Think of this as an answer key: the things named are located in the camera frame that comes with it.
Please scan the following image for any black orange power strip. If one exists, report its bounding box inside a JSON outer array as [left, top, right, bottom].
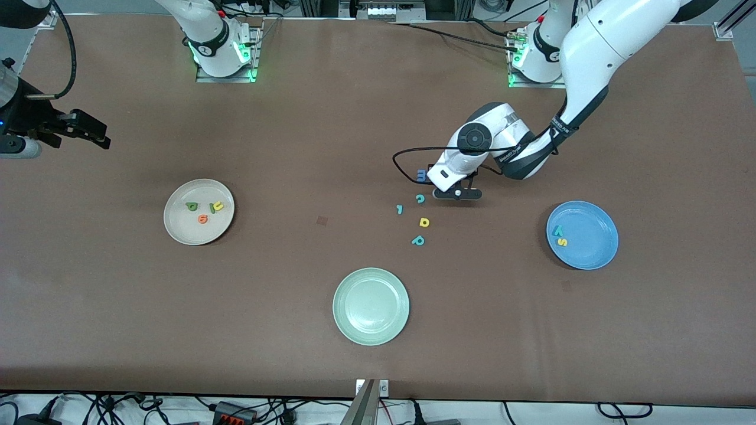
[[213, 401, 258, 424]]

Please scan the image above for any metal equipment rack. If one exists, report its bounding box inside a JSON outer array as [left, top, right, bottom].
[[340, 0, 426, 23]]

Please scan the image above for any aluminium camera stand post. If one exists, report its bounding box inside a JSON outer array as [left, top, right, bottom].
[[341, 379, 379, 425]]

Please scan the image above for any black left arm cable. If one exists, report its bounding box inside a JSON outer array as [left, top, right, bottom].
[[392, 0, 585, 185]]

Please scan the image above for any black looped floor cable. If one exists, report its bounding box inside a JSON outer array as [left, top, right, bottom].
[[597, 403, 654, 420]]

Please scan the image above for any pale green round plate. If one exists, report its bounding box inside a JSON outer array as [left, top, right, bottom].
[[333, 267, 410, 346]]

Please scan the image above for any black cable on table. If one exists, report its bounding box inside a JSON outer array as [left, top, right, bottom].
[[387, 21, 523, 55]]

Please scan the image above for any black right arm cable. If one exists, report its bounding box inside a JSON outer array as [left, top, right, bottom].
[[24, 0, 79, 101]]

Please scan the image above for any beige round plate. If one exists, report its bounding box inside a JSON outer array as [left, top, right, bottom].
[[164, 179, 236, 246]]

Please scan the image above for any blue round plate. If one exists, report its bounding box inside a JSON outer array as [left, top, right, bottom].
[[546, 201, 620, 271]]

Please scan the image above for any brown table cover sheet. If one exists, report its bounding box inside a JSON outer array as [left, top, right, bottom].
[[0, 13, 756, 408]]

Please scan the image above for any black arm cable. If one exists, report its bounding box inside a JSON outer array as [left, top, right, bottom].
[[24, 0, 79, 101], [392, 0, 585, 185]]

